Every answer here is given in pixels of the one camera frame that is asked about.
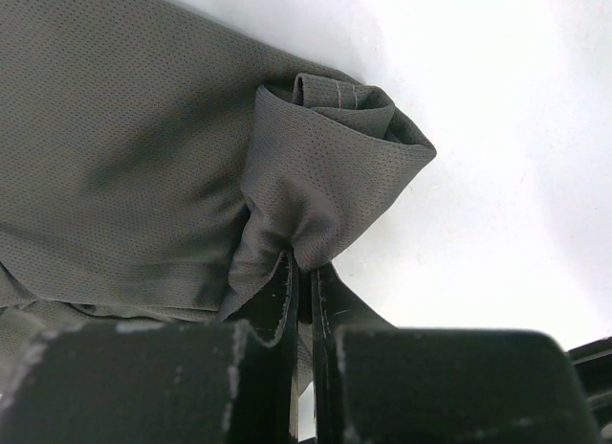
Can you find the grey t shirt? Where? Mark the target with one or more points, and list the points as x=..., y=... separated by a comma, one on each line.
x=157, y=166

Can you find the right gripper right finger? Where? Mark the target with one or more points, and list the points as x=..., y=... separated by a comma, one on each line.
x=333, y=305

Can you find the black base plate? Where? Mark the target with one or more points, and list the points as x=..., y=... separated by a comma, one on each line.
x=592, y=363

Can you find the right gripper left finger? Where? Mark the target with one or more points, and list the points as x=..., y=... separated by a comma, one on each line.
x=263, y=373

